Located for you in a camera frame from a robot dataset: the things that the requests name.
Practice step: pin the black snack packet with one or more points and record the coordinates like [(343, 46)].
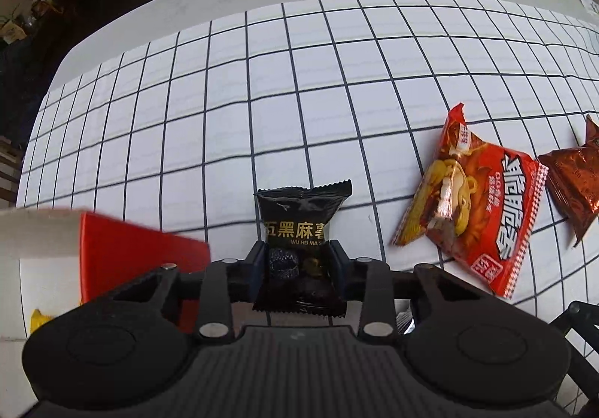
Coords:
[(299, 217)]

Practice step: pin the red orange snack packet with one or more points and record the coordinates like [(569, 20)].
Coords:
[(491, 212)]

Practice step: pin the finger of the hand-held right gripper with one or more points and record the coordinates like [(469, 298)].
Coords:
[(578, 312)]

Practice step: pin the yellow snack packet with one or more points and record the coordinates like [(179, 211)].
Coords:
[(40, 320)]

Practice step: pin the red and white cardboard box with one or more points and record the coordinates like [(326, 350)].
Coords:
[(140, 249)]

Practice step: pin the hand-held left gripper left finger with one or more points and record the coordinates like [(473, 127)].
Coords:
[(256, 268)]

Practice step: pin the white paper sheet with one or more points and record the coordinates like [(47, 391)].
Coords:
[(589, 1)]

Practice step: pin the brown foil snack packet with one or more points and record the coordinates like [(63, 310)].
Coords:
[(575, 184)]

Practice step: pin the white grid tablecloth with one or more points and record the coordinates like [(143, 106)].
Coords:
[(281, 95)]

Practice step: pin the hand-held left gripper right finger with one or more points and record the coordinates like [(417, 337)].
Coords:
[(338, 268)]

